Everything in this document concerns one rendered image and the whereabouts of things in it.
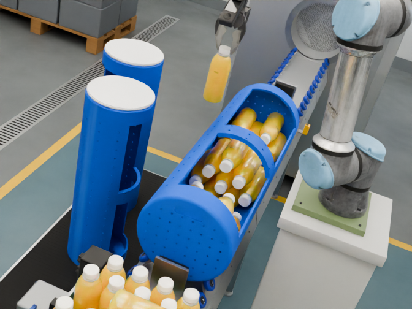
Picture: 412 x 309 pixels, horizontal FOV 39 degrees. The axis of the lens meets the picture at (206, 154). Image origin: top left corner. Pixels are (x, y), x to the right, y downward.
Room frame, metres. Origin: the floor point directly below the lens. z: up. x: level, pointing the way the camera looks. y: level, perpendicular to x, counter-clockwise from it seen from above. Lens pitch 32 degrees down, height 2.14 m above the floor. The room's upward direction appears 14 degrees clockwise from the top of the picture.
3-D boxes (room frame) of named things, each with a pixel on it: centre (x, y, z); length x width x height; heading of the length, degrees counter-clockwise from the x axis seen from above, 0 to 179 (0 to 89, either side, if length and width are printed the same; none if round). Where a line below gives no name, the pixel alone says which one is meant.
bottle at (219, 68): (1.80, 0.03, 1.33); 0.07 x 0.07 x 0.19
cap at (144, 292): (1.00, 0.06, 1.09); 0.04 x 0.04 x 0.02
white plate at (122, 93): (2.08, 0.40, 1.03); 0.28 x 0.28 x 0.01
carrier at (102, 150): (2.08, 0.40, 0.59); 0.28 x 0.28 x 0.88
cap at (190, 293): (1.03, -0.05, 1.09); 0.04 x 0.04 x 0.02
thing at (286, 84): (2.47, -0.28, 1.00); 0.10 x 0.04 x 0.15; 77
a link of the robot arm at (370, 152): (1.48, -0.44, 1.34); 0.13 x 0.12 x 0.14; 131
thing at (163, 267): (1.17, 0.01, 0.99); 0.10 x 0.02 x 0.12; 77
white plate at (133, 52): (2.50, 0.44, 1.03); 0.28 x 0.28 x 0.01
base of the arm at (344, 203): (1.49, -0.44, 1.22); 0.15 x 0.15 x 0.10
